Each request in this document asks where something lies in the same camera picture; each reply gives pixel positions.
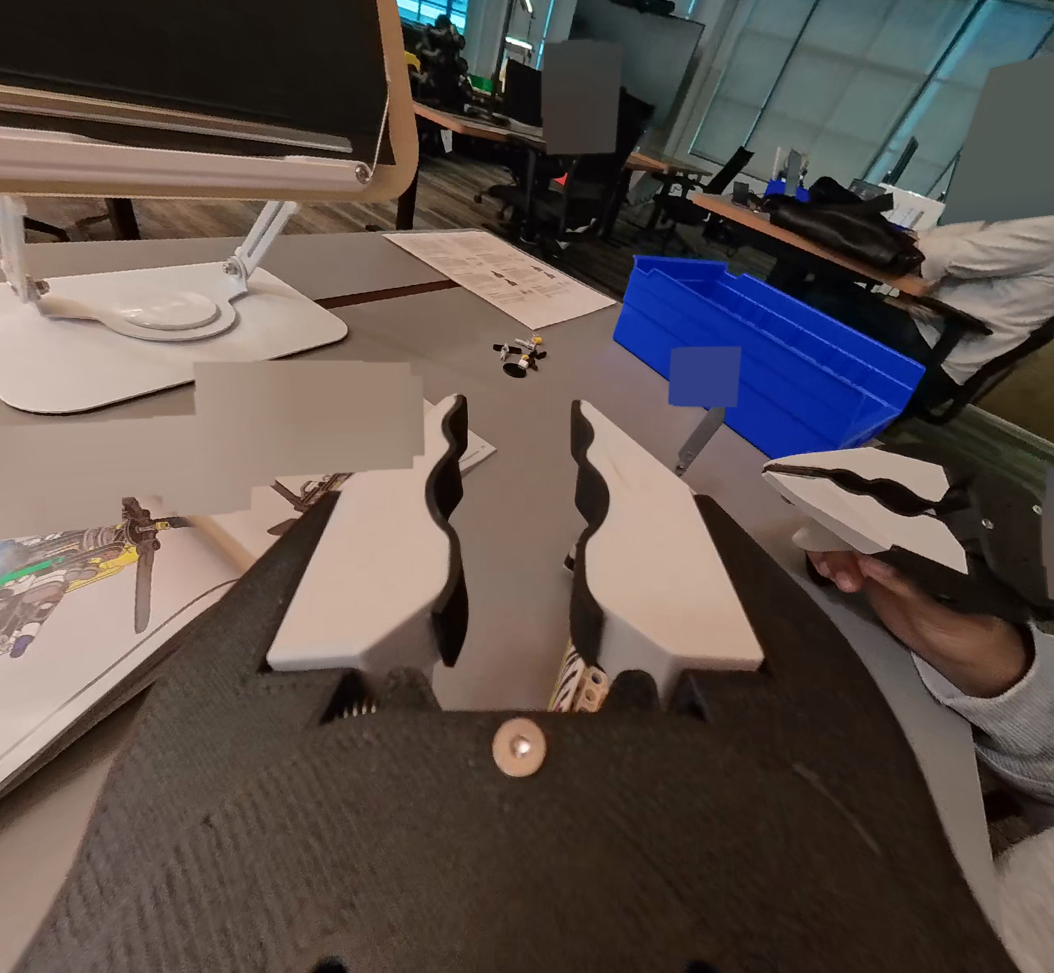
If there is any white printed paper sheet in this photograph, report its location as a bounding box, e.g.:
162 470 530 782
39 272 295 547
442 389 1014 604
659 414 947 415
383 229 620 331

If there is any black jacket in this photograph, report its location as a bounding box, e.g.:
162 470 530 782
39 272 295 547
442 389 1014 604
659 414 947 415
766 177 927 271

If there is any lego instruction booklet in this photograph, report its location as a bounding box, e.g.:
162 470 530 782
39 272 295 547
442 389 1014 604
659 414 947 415
0 400 499 797

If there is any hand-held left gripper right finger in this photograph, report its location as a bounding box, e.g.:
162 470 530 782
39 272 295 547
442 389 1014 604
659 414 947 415
567 400 767 681

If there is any large grey display screen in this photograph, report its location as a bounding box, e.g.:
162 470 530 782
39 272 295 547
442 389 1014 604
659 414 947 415
568 0 706 126

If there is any blue storage bin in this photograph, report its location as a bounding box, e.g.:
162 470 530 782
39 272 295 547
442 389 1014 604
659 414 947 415
613 254 928 460

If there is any person's right forearm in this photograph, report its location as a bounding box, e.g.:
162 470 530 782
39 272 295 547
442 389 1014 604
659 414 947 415
912 623 1054 806

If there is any person's clothed body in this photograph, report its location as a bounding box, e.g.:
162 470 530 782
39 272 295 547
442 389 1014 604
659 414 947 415
988 833 1054 973

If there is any wooden office desk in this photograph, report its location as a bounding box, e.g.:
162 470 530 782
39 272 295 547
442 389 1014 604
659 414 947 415
692 191 993 335

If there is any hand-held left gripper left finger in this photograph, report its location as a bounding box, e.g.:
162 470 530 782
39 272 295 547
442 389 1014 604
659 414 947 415
266 394 470 673

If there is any zebra striped lego plane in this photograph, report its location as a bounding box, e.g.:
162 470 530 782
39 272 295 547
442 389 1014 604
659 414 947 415
550 407 726 714

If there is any person's right hand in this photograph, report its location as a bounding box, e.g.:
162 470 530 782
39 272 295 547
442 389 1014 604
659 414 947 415
805 549 1037 696

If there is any cluster of small lego pins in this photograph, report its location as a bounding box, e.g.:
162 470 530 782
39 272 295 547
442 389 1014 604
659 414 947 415
492 334 550 380

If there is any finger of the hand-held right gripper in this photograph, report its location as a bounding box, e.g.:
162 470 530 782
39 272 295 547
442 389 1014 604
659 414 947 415
761 448 954 503
764 472 973 576

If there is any white tablet stand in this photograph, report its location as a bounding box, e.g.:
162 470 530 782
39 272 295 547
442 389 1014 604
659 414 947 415
0 0 423 416

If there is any black office chair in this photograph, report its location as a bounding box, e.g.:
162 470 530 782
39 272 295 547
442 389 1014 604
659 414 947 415
651 145 755 245

